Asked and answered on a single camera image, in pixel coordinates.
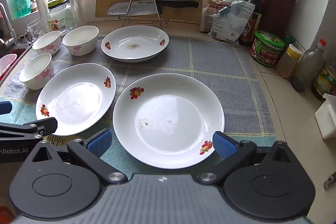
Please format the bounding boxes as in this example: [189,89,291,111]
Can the white plates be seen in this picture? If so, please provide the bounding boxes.
[35,63,116,136]

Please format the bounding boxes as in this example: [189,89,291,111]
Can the white orange food bag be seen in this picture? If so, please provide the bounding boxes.
[199,0,240,33]

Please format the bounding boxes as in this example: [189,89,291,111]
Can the yellow lidded spice jar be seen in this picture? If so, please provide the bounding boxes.
[275,44,302,79]

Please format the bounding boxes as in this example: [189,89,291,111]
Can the white plastic container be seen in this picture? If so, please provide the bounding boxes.
[0,53,17,80]

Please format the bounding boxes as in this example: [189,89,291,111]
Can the clear bottle red cap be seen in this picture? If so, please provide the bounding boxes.
[290,39,327,93]

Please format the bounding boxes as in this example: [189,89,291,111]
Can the white pink floral bowl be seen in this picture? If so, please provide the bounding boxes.
[62,25,100,56]
[32,30,61,56]
[19,53,55,90]

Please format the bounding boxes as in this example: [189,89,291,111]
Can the black handled kitchen knife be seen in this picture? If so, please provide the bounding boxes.
[106,0,200,16]

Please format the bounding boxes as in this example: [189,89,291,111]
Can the yellow labelled oil bottle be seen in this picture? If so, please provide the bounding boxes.
[311,61,336,102]

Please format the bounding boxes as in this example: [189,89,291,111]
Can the grey checked dish towel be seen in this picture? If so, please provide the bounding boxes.
[0,35,277,180]

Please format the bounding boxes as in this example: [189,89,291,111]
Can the dark red knife block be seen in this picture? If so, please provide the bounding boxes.
[259,0,295,39]

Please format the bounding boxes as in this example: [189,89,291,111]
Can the clear plastic bag roll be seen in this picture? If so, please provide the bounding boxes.
[33,0,51,30]

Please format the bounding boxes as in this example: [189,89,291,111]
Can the glass jar green lid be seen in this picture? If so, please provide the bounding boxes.
[47,0,75,33]

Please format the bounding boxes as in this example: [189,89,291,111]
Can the small metal tool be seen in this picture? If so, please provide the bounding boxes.
[323,171,336,189]

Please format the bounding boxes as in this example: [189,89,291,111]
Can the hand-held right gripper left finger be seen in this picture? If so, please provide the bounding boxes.
[31,129,128,187]

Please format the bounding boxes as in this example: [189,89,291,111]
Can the clear glass mug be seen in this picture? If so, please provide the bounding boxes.
[25,18,49,43]

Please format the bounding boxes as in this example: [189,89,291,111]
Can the metal sink faucet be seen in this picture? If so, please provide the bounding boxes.
[0,2,19,50]

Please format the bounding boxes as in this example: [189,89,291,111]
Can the white floral plate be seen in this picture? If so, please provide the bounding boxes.
[101,25,170,63]
[113,73,226,169]

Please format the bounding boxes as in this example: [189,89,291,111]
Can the small green capped jar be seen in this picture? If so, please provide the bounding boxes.
[283,32,297,47]

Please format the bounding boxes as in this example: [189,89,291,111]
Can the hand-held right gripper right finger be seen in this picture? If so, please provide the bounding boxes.
[197,131,292,185]

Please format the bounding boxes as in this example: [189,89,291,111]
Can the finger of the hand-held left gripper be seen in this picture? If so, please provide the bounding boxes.
[0,101,13,115]
[0,117,58,141]

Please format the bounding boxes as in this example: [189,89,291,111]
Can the green lidded sauce jar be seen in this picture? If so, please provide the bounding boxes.
[250,30,285,67]

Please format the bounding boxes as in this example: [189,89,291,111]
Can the white blue food packet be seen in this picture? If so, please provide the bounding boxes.
[207,0,256,44]

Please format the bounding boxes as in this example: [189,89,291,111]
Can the red wash basin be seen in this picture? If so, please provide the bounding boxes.
[0,46,28,63]

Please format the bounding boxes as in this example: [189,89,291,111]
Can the white plastic box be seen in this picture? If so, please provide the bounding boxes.
[314,93,336,140]

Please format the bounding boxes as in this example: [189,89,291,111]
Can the red object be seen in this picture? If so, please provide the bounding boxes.
[0,206,14,224]

